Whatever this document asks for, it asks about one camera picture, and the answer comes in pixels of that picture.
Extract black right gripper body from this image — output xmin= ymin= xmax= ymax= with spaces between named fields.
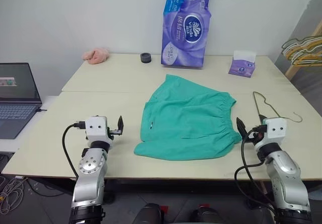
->
xmin=244 ymin=130 xmax=264 ymax=144

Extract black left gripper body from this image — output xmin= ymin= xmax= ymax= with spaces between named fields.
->
xmin=108 ymin=126 xmax=124 ymax=140

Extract thin wire hanger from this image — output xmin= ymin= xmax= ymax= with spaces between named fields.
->
xmin=252 ymin=91 xmax=303 ymax=123

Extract green shorts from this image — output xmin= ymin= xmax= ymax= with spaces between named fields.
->
xmin=133 ymin=73 xmax=243 ymax=162

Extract small purple tissue pack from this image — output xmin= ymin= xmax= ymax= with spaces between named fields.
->
xmin=228 ymin=49 xmax=256 ymax=79

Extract black tape roll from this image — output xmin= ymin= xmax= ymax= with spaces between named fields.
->
xmin=140 ymin=52 xmax=153 ymax=64

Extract pink plush toy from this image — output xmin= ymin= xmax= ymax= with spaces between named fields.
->
xmin=81 ymin=47 xmax=110 ymax=65

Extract white side table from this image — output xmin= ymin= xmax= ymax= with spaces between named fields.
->
xmin=0 ymin=95 xmax=60 ymax=155

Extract dark rounded shape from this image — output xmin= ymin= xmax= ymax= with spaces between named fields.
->
xmin=131 ymin=203 xmax=169 ymax=224
xmin=192 ymin=203 xmax=224 ymax=224

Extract grey laptop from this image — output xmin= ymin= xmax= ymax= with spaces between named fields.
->
xmin=0 ymin=62 xmax=42 ymax=140

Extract large purple tissue pack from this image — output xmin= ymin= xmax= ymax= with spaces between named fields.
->
xmin=160 ymin=0 xmax=212 ymax=70

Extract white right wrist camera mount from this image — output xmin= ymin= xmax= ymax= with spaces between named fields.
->
xmin=261 ymin=117 xmax=288 ymax=144

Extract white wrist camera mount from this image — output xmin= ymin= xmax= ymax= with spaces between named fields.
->
xmin=85 ymin=115 xmax=114 ymax=144
xmin=261 ymin=117 xmax=288 ymax=144

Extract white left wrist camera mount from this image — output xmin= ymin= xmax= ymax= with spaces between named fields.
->
xmin=85 ymin=115 xmax=114 ymax=144

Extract tangled floor cables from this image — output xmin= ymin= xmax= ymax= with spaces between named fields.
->
xmin=0 ymin=175 xmax=27 ymax=210

